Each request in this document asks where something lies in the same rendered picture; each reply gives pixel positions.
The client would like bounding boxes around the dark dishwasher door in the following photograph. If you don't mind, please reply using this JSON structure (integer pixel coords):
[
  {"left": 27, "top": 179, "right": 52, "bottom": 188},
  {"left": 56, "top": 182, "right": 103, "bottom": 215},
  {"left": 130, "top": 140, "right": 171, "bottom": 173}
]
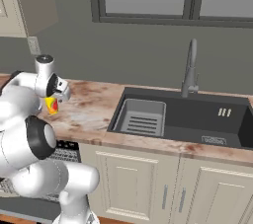
[{"left": 0, "top": 195, "right": 64, "bottom": 223}]

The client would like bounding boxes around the beige wall cupboard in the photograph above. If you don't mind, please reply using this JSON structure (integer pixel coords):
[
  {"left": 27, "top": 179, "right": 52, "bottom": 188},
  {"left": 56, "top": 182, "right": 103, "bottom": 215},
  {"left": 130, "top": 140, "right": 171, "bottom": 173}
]
[{"left": 0, "top": 0, "right": 60, "bottom": 38}]

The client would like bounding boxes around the grey sink drain rack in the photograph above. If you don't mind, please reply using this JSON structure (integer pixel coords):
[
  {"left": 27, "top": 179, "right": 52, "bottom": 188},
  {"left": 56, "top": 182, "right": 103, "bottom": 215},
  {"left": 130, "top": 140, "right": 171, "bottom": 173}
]
[{"left": 113, "top": 98, "right": 168, "bottom": 138}]

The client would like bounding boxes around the beige cupboard door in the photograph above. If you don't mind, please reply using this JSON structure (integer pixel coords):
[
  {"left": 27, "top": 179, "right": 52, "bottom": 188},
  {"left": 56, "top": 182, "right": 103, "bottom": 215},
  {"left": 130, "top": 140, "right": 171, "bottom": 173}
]
[
  {"left": 170, "top": 157, "right": 253, "bottom": 224},
  {"left": 80, "top": 142, "right": 182, "bottom": 224}
]

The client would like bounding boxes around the grey sink tap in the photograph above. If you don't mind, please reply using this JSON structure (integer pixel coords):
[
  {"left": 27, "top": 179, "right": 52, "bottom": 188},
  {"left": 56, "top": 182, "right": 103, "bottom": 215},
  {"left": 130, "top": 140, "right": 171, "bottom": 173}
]
[{"left": 180, "top": 37, "right": 201, "bottom": 100}]

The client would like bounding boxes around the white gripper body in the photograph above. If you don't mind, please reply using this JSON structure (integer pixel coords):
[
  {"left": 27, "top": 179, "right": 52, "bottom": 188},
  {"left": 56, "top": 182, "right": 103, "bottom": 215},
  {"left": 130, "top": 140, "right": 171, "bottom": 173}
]
[{"left": 54, "top": 77, "right": 72, "bottom": 105}]

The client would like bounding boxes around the dark sink basin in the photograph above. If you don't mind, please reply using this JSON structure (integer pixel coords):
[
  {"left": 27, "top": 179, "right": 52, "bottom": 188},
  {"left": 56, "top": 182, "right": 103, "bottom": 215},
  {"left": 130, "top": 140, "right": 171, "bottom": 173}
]
[{"left": 106, "top": 86, "right": 253, "bottom": 152}]

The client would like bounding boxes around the dishwasher wire rack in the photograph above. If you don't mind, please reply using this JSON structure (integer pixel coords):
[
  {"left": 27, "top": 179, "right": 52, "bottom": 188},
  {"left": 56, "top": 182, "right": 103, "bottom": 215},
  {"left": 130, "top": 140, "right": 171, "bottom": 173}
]
[{"left": 0, "top": 139, "right": 82, "bottom": 203}]

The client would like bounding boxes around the yellow and red cup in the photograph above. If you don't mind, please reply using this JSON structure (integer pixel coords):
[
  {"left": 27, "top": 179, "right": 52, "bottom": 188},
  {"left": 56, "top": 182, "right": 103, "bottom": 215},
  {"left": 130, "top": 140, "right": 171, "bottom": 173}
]
[{"left": 44, "top": 96, "right": 60, "bottom": 116}]

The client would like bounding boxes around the white wall socket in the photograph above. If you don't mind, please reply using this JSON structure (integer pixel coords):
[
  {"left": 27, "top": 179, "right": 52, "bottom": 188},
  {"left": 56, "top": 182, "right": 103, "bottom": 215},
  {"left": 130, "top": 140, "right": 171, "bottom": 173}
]
[{"left": 27, "top": 36, "right": 42, "bottom": 56}]

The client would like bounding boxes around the grey cupboard door handle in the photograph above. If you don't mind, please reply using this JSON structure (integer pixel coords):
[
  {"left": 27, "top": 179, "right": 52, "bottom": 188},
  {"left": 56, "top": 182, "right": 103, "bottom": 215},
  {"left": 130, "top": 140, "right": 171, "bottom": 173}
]
[
  {"left": 178, "top": 187, "right": 188, "bottom": 214},
  {"left": 161, "top": 184, "right": 169, "bottom": 211}
]

